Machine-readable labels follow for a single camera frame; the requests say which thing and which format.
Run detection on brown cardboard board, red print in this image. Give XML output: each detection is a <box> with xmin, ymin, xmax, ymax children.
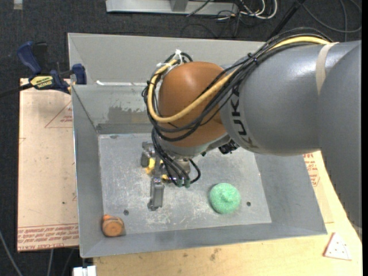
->
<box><xmin>17</xmin><ymin>77</ymin><xmax>336</xmax><ymax>253</ymax></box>

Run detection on green round textured sponge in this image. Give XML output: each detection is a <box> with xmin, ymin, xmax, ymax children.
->
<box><xmin>209</xmin><ymin>182</ymin><xmax>242</xmax><ymax>215</ymax></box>

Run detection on black cylinder on white bracket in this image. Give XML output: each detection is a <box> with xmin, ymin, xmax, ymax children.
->
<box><xmin>217</xmin><ymin>141</ymin><xmax>240</xmax><ymax>155</ymax></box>

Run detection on grey metal bin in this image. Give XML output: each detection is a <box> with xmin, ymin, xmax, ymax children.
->
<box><xmin>67</xmin><ymin>32</ymin><xmax>328</xmax><ymax>259</ymax></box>

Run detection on small yellow object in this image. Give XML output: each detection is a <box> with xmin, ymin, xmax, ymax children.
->
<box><xmin>144</xmin><ymin>158</ymin><xmax>170</xmax><ymax>183</ymax></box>

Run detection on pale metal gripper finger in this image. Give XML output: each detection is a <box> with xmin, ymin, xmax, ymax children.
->
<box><xmin>140</xmin><ymin>141</ymin><xmax>156</xmax><ymax>168</ymax></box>
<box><xmin>147</xmin><ymin>177</ymin><xmax>166</xmax><ymax>212</ymax></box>

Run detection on orange toy carrot piece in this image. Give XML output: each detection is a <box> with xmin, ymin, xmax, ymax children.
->
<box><xmin>101</xmin><ymin>214</ymin><xmax>127</xmax><ymax>238</ymax></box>

